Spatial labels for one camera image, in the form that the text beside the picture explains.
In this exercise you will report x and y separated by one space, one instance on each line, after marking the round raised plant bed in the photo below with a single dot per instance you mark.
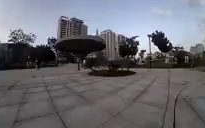
111 73

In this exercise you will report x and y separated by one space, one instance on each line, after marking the pale high-rise building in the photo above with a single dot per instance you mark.
111 43

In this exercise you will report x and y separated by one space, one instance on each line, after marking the tree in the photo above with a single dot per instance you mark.
21 36
128 48
161 41

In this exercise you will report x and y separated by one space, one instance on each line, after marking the mushroom-shaped canopy shelter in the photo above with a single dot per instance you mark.
80 43

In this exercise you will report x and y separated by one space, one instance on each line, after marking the grey stone plaza paving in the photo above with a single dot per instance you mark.
90 96

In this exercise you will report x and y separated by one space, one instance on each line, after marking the tall dark tower building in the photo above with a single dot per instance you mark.
70 28

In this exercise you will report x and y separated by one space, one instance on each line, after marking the pole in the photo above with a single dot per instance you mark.
149 50

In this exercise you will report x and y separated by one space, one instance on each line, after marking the person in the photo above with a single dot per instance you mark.
37 64

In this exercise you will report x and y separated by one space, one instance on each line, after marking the low dark building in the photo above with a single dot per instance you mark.
20 55

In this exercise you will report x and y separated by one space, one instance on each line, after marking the small distant building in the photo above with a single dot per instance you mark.
196 48

